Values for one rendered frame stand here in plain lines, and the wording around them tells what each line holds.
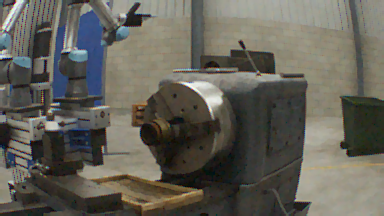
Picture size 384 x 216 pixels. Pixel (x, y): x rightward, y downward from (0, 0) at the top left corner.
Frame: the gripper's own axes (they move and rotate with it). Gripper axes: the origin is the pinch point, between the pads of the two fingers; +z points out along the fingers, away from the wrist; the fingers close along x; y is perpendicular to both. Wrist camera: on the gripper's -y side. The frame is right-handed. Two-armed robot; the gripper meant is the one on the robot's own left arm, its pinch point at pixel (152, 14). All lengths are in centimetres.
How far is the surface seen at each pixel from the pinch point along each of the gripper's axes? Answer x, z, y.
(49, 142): 94, -106, 37
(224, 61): -545, 593, 110
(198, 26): -696, 645, 42
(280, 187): 103, 1, 67
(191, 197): 110, -58, 55
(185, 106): 90, -46, 30
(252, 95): 102, -27, 25
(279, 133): 101, -6, 41
